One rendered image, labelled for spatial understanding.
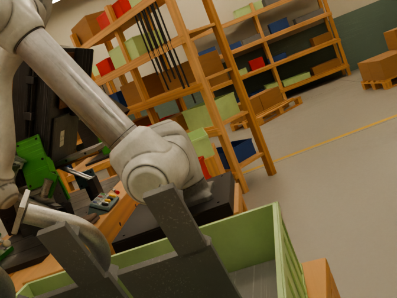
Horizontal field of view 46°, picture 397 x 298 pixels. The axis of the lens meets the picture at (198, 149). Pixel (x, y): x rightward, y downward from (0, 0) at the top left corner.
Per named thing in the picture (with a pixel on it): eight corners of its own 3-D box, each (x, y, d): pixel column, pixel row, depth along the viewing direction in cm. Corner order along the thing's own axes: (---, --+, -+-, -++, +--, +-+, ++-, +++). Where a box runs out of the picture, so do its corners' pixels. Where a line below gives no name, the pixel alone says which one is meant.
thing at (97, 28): (241, 196, 452) (147, -45, 416) (132, 198, 638) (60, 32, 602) (277, 172, 483) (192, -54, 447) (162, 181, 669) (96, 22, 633)
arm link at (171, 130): (208, 169, 158) (184, 110, 155) (201, 185, 140) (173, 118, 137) (165, 185, 161) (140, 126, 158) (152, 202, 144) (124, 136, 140)
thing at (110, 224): (167, 178, 278) (158, 155, 276) (86, 314, 132) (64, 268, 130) (146, 185, 280) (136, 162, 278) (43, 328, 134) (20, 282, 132)
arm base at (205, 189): (215, 180, 164) (210, 166, 163) (213, 198, 142) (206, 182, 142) (168, 197, 167) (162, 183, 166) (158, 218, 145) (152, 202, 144)
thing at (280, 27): (352, 74, 1000) (318, -27, 965) (215, 127, 1031) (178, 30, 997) (345, 73, 1053) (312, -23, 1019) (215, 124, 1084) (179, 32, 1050)
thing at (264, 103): (273, 109, 943) (265, 89, 936) (302, 103, 877) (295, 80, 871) (232, 131, 876) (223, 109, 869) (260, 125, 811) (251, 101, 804)
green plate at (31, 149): (62, 181, 198) (48, 135, 201) (52, 181, 190) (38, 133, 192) (38, 190, 200) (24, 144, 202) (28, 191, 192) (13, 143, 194)
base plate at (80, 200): (129, 174, 259) (128, 171, 259) (51, 259, 152) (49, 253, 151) (63, 199, 265) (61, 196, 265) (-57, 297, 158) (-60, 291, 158)
